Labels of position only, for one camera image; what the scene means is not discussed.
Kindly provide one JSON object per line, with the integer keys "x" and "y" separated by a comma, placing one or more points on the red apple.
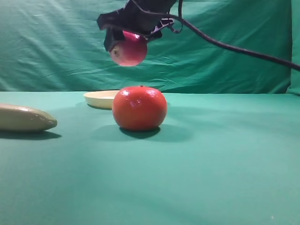
{"x": 130, "y": 52}

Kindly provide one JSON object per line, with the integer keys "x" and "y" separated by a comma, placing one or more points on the green backdrop cloth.
{"x": 55, "y": 45}

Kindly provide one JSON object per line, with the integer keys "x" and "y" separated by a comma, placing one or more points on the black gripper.
{"x": 142, "y": 17}

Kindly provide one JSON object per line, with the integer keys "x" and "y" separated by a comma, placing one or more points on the yellow banana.
{"x": 16, "y": 118}

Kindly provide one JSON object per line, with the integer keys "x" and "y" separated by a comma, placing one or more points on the orange tangerine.
{"x": 139, "y": 108}

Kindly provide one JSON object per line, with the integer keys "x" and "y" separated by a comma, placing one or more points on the yellow plate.
{"x": 101, "y": 99}

